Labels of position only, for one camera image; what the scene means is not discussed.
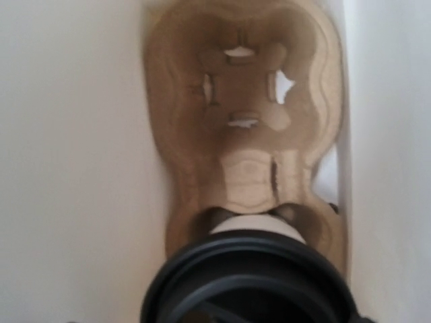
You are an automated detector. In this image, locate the brown cardboard cup carrier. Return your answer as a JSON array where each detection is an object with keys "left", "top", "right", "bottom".
[{"left": 144, "top": 1, "right": 347, "bottom": 273}]

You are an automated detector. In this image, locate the brown paper takeout bag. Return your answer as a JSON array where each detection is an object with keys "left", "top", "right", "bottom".
[{"left": 1, "top": 1, "right": 430, "bottom": 322}]

